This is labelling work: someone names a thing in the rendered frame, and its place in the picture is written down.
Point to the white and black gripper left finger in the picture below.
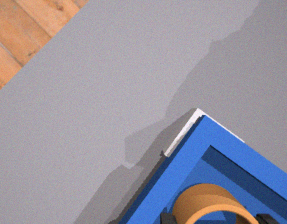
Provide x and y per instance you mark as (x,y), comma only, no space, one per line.
(167,218)

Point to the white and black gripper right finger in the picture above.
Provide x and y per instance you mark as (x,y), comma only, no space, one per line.
(265,219)

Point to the blue open-top crate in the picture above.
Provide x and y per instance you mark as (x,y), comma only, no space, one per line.
(210,154)

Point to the bronze bushing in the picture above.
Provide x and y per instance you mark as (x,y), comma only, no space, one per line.
(202,199)

